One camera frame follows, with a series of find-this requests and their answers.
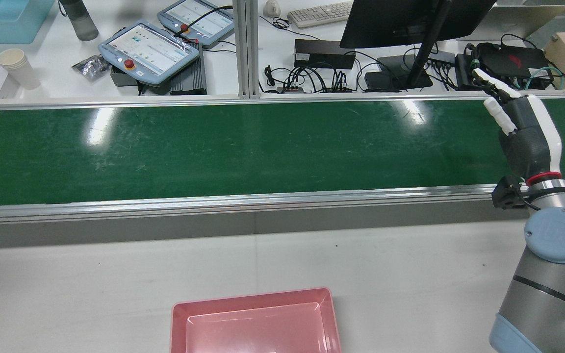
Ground dark grey water bottle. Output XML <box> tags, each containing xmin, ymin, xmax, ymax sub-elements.
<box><xmin>58</xmin><ymin>0</ymin><xmax>100</xmax><ymax>42</ymax></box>

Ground blue grey teach pendant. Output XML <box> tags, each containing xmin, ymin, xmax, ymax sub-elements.
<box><xmin>157</xmin><ymin>0</ymin><xmax>235</xmax><ymax>48</ymax></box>
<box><xmin>98</xmin><ymin>21</ymin><xmax>200</xmax><ymax>87</ymax></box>

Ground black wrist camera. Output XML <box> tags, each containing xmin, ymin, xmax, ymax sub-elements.
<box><xmin>491</xmin><ymin>176</ymin><xmax>531</xmax><ymax>210</ymax></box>

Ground black multiport hub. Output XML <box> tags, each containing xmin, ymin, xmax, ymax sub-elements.
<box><xmin>427</xmin><ymin>51</ymin><xmax>458</xmax><ymax>68</ymax></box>

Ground stacked white paper cups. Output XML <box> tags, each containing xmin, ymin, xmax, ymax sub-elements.
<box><xmin>0</xmin><ymin>48</ymin><xmax>41</xmax><ymax>90</ymax></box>

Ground crumpled silver foil bag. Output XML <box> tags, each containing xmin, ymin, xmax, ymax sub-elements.
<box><xmin>72</xmin><ymin>54</ymin><xmax>110</xmax><ymax>82</ymax></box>

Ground small black power adapter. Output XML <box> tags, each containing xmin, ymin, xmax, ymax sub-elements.
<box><xmin>365</xmin><ymin>72</ymin><xmax>402</xmax><ymax>92</ymax></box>

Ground aluminium profile post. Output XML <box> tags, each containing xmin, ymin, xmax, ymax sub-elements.
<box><xmin>232</xmin><ymin>0</ymin><xmax>260</xmax><ymax>99</ymax></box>

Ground black ribbed electronics box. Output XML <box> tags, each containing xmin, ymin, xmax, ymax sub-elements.
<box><xmin>111</xmin><ymin>42</ymin><xmax>207</xmax><ymax>96</ymax></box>

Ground black rectangular dock box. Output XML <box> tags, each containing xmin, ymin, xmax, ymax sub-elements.
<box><xmin>294</xmin><ymin>39</ymin><xmax>356</xmax><ymax>70</ymax></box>

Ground pink plastic box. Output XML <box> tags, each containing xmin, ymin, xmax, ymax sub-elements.
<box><xmin>170</xmin><ymin>287</ymin><xmax>342</xmax><ymax>353</ymax></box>

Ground black computer monitor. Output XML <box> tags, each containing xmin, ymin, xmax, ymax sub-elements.
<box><xmin>340</xmin><ymin>0</ymin><xmax>496</xmax><ymax>49</ymax></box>

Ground white grey right robot hand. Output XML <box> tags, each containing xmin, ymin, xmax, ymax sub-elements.
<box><xmin>472</xmin><ymin>68</ymin><xmax>563</xmax><ymax>186</ymax></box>

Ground silver laptop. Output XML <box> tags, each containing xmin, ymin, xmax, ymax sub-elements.
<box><xmin>459</xmin><ymin>0</ymin><xmax>565</xmax><ymax>41</ymax></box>

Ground black monitor stand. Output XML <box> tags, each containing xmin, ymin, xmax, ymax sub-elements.
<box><xmin>377</xmin><ymin>0</ymin><xmax>455</xmax><ymax>90</ymax></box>

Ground black device with red logo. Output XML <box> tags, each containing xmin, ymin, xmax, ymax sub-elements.
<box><xmin>456</xmin><ymin>43</ymin><xmax>553</xmax><ymax>91</ymax></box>

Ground green conveyor belt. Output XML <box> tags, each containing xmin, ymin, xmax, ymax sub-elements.
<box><xmin>0</xmin><ymin>93</ymin><xmax>565</xmax><ymax>226</ymax></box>

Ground light blue plastic bin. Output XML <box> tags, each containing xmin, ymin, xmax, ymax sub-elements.
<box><xmin>0</xmin><ymin>0</ymin><xmax>55</xmax><ymax>45</ymax></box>

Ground black keyboard cable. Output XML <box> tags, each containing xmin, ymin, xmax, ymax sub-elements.
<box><xmin>258</xmin><ymin>16</ymin><xmax>323</xmax><ymax>41</ymax></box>

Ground teal cable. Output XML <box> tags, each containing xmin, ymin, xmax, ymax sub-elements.
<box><xmin>527</xmin><ymin>68</ymin><xmax>565</xmax><ymax>92</ymax></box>

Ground white computer keyboard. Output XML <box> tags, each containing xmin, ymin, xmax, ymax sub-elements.
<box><xmin>287</xmin><ymin>1</ymin><xmax>354</xmax><ymax>28</ymax></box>

